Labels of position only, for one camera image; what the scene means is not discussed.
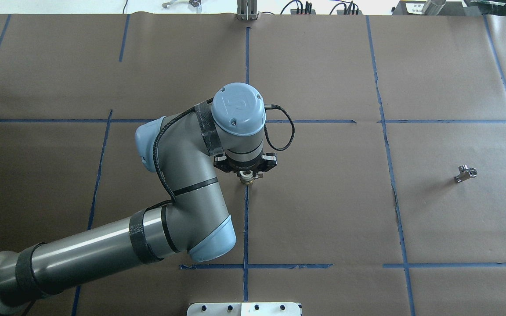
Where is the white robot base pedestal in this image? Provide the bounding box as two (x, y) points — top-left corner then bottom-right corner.
(186, 302), (303, 316)

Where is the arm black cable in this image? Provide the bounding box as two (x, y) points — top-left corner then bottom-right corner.
(152, 103), (296, 207)

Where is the white PPR brass fitting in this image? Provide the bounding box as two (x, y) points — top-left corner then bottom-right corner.
(237, 170), (264, 186)

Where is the chrome angle valve fitting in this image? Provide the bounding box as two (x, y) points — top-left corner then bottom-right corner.
(454, 164), (478, 183)

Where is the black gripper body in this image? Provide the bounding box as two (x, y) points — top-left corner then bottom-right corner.
(213, 152), (278, 174)

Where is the black box stand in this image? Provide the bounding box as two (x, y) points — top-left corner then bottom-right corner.
(391, 0), (466, 16)

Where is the aluminium frame post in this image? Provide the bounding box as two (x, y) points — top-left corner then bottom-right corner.
(236, 0), (259, 21)

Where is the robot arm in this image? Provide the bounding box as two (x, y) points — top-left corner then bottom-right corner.
(0, 83), (275, 316)

